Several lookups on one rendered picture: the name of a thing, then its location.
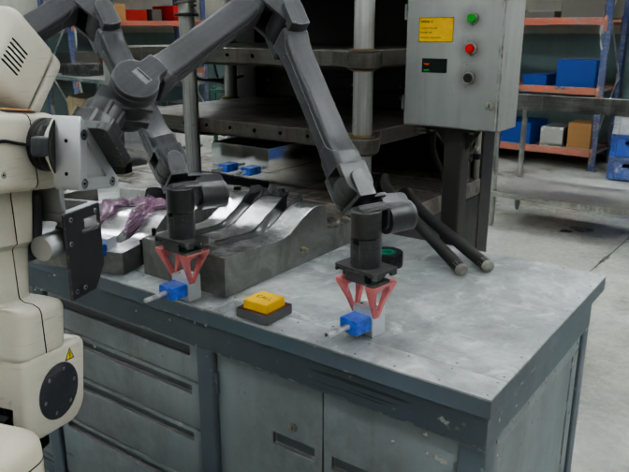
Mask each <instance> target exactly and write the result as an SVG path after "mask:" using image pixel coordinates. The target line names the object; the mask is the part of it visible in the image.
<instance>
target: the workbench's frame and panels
mask: <svg viewBox="0 0 629 472"><path fill-rule="evenodd" d="M28 275H29V293H33V294H39V295H45V296H50V297H54V298H58V299H59V300H60V301H61V302H62V303H63V306H64V333H67V334H73V335H78V336H79V337H80V338H81V340H82V343H83V399H82V403H81V406H80V410H79V412H78V414H77V415H76V416H75V417H74V419H73V420H71V421H70V422H68V423H66V424H64V425H63V426H61V427H59V428H58V429H56V430H54V431H53V432H51V433H49V438H50V443H49V445H47V446H46V447H45V448H44V449H43V450H42V454H43V461H44V468H45V469H46V470H48V471H49V472H571V464H572V457H573V449H574V442H575V434H576V428H577V420H578V406H579V398H580V391H581V383H582V376H583V368H584V361H585V353H586V346H587V338H588V330H589V326H590V318H591V311H592V303H593V302H594V301H595V300H596V299H597V298H598V297H599V295H600V294H601V293H602V292H603V291H604V290H605V282H606V278H605V279H604V280H603V281H602V282H601V283H600V284H599V285H598V287H597V288H596V289H595V290H594V291H593V292H592V293H591V294H590V295H589V296H588V298H587V299H586V300H585V301H584V302H583V303H582V304H581V305H580V306H579V307H578V309H577V310H576V311H575V312H574V313H573V314H572V315H571V316H570V317H569V318H568V319H567V320H566V321H565V323H564V324H563V325H562V326H561V327H560V328H559V329H558V330H557V331H556V332H555V333H554V334H553V335H552V336H551V337H550V338H549V339H548V341H547V342H546V343H545V344H544V345H543V346H542V347H541V348H540V349H539V350H538V351H537V352H536V353H535V355H534V356H533V357H532V358H531V359H530V360H529V361H528V362H527V363H526V364H525V365H524V367H523V368H522V369H521V370H520V371H519V372H518V373H517V374H516V375H515V376H514V378H513V379H512V380H511V381H510V382H509V383H508V384H507V385H506V386H505V387H504V389H503V390H502V391H501V392H500V393H499V394H498V395H497V396H496V397H495V398H494V399H493V400H492V402H488V401H484V400H481V399H478V398H475V397H473V396H470V395H467V394H464V393H460V392H457V391H453V390H450V389H447V388H444V387H441V386H438V385H434V384H432V383H429V382H426V381H423V380H420V379H417V378H414V377H410V376H406V375H403V374H400V373H397V372H394V371H391V370H388V369H385V368H382V367H379V366H376V365H373V364H370V363H367V362H365V361H359V360H356V359H353V358H350V357H347V356H345V355H342V354H338V353H335V352H332V351H329V350H326V349H324V348H321V347H316V346H312V345H309V344H306V343H303V342H301V341H298V340H295V339H292V338H288V337H285V336H282V335H280V334H277V333H274V332H269V331H266V330H262V329H259V328H257V327H254V326H251V325H248V324H245V323H242V322H239V321H236V320H233V319H230V318H227V317H222V316H219V315H216V314H213V313H210V312H207V311H204V310H201V309H198V308H196V307H193V306H189V305H186V304H183V303H180V302H175V301H174V302H172V301H169V300H167V299H164V298H161V299H158V300H155V301H152V302H148V303H145V302H144V301H143V300H144V299H145V298H148V297H150V296H153V295H154V294H152V293H149V292H146V291H142V290H139V289H136V288H132V287H129V286H126V285H123V284H120V283H116V282H113V281H110V280H108V279H105V278H102V277H100V278H99V281H98V284H97V287H96V289H94V290H93V291H91V292H89V293H87V294H85V295H84V296H82V297H80V298H78V299H77V300H76V301H74V302H72V301H71V300H70V292H69V283H68V274H67V268H63V267H55V266H49V265H41V264H34V263H33V261H30V262H28Z"/></svg>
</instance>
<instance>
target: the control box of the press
mask: <svg viewBox="0 0 629 472"><path fill-rule="evenodd" d="M525 7H526V0H408V4H405V12H404V19H405V20H407V41H406V67H405V91H404V95H402V110H404V116H403V123H404V124H405V125H420V126H425V129H429V130H430V131H431V152H432V159H433V161H434V163H435V165H436V167H437V169H438V170H439V172H440V174H441V177H442V179H443V184H442V202H441V219H440V220H441V221H442V222H443V223H445V224H446V225H447V226H448V227H450V228H451V229H452V230H454V231H455V232H456V233H457V234H459V235H460V236H461V237H462V238H463V234H464V220H465V206H466V191H467V177H468V163H469V149H470V146H471V145H472V143H473V142H474V141H475V139H476V138H477V137H478V135H479V134H480V133H481V131H484V132H494V133H497V132H500V131H503V130H507V129H509V128H512V127H515V126H516V117H517V106H518V95H519V74H520V62H521V51H522V40H523V29H524V18H525ZM437 132H438V134H439V135H440V137H441V139H442V141H443V143H444V145H445V150H444V166H443V165H442V163H441V161H440V159H439V157H438V154H437V151H436V134H437Z"/></svg>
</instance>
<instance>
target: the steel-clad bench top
mask: <svg viewBox="0 0 629 472"><path fill-rule="evenodd" d="M382 246H389V247H396V248H399V249H401V250H402V251H403V260H402V267H401V268H400V269H398V270H397V274H395V275H392V276H391V275H389V273H388V274H386V276H385V278H389V277H390V278H393V279H396V280H397V284H396V285H395V287H394V289H392V291H391V293H390V294H389V296H388V298H387V300H386V302H385V307H386V311H385V332H383V333H380V334H378V335H376V336H375V337H370V336H368V335H366V334H361V335H359V336H354V335H352V334H349V333H347V332H342V333H340V334H337V335H335V336H332V337H330V338H329V339H327V338H326V337H325V332H328V331H331V330H333V329H335V328H338V327H340V317H341V316H343V315H346V314H348V313H351V312H353V311H352V309H351V307H350V305H349V303H348V301H347V299H346V297H345V296H344V293H343V292H342V290H341V288H340V286H339V285H338V283H337V281H336V276H337V275H339V274H341V273H343V270H340V269H338V270H335V262H336V261H339V260H342V259H345V258H350V243H348V244H346V245H344V246H342V247H339V248H337V249H335V250H333V251H330V252H328V253H327V254H325V255H322V256H320V257H318V258H314V259H312V260H310V261H307V262H305V263H303V264H301V265H299V266H297V267H295V268H293V269H290V270H288V271H286V272H284V273H280V274H278V275H276V276H274V277H272V278H270V279H267V280H265V281H263V282H261V283H258V284H256V285H254V286H252V287H249V288H247V289H245V290H242V291H240V292H238V293H236V294H233V295H231V296H229V297H227V298H224V297H221V296H218V295H214V294H211V293H209V292H205V291H202V290H201V298H198V299H196V300H193V301H191V302H186V301H184V300H181V299H179V300H177V301H175V302H180V303H183V304H186V305H189V306H193V307H196V308H198V309H201V310H204V311H207V312H210V313H213V314H216V315H219V316H222V317H227V318H230V319H233V320H236V321H239V322H242V323H245V324H248V325H251V326H254V327H257V328H259V329H262V330H266V331H269V332H274V333H277V334H280V335H282V336H285V337H288V338H292V339H295V340H298V341H301V342H303V343H306V344H309V345H312V346H316V347H321V348H324V349H326V350H329V351H332V352H335V353H338V354H342V355H345V356H347V357H350V358H353V359H356V360H359V361H365V362H367V363H370V364H373V365H376V366H379V367H382V368H385V369H388V370H391V371H394V372H397V373H400V374H403V375H406V376H410V377H414V378H417V379H420V380H423V381H426V382H429V383H432V384H434V385H438V386H441V387H444V388H447V389H450V390H453V391H457V392H460V393H464V394H467V395H470V396H473V397H475V398H478V399H481V400H484V401H488V402H492V400H493V399H494V398H495V397H496V396H497V395H498V394H499V393H500V392H501V391H502V390H503V389H504V387H505V386H506V385H507V384H508V383H509V382H510V381H511V380H512V379H513V378H514V376H515V375H516V374H517V373H518V372H519V371H520V370H521V369H522V368H523V367H524V365H525V364H526V363H527V362H528V361H529V360H530V359H531V358H532V357H533V356H534V355H535V353H536V352H537V351H538V350H539V349H540V348H541V347H542V346H543V345H544V344H545V343H546V342H547V341H548V339H549V338H550V337H551V336H552V335H553V334H554V333H555V332H556V331H557V330H558V329H559V328H560V327H561V326H562V325H563V324H564V323H565V321H566V320H567V319H568V318H569V317H570V316H571V315H572V314H573V313H574V312H575V311H576V310H577V309H578V307H579V306H580V305H581V304H582V303H583V302H584V301H585V300H586V299H587V298H588V296H589V295H590V294H591V293H592V292H593V291H594V290H595V289H596V288H597V287H598V285H599V284H600V283H601V282H602V281H603V280H604V279H605V278H606V277H607V276H606V275H604V274H600V273H590V272H585V271H581V270H576V269H570V268H565V267H561V266H556V265H551V264H547V263H541V262H536V261H531V260H527V259H522V258H512V257H508V256H503V255H498V254H492V253H488V252H483V251H479V252H481V253H482V254H483V255H484V256H486V257H487V258H488V259H490V260H491V261H492V262H493V263H494V268H493V270H492V271H491V272H489V273H485V272H484V271H483V270H481V269H480V268H479V267H478V266H477V265H475V264H474V263H473V262H472V261H471V260H470V259H468V258H467V257H466V256H465V255H464V254H463V253H462V252H460V251H459V250H458V249H457V248H456V247H454V246H453V245H449V244H447V246H448V247H449V248H450V249H451V250H452V251H453V252H454V254H455V255H456V256H457V257H458V258H459V259H460V260H461V261H462V262H463V263H464V264H465V265H466V266H467V267H468V272H467V274H466V275H463V276H458V275H457V274H456V273H455V272H454V271H453V270H452V269H451V268H450V267H449V266H448V265H447V264H446V262H445V261H444V260H443V259H442V258H441V257H440V256H439V255H438V254H437V253H436V252H435V250H434V249H433V248H432V247H431V246H430V245H429V244H428V243H427V242H426V241H425V240H420V239H415V238H410V237H405V236H401V235H395V234H390V233H389V234H384V233H382ZM100 277H102V278H105V279H108V280H110V281H113V282H116V283H120V284H123V285H126V286H129V287H132V288H136V289H139V290H142V291H146V292H149V293H152V294H156V293H159V285H161V284H164V283H166V282H168V280H165V279H161V278H158V277H155V276H151V275H148V274H146V273H145V272H144V264H143V265H141V266H139V267H137V269H135V270H133V271H131V272H130V273H127V274H125V275H121V274H114V273H101V275H100ZM262 290H263V291H267V292H269V293H273V294H277V295H280V296H284V297H285V302H289V303H291V304H292V313H291V314H289V315H287V316H285V317H282V318H281V319H279V320H277V321H275V322H273V323H271V324H270V325H268V326H266V325H263V324H260V323H256V322H254V321H251V320H248V319H245V318H242V317H237V307H238V306H240V305H242V304H243V300H244V299H245V298H248V297H250V296H252V295H254V294H256V293H258V292H260V291H262Z"/></svg>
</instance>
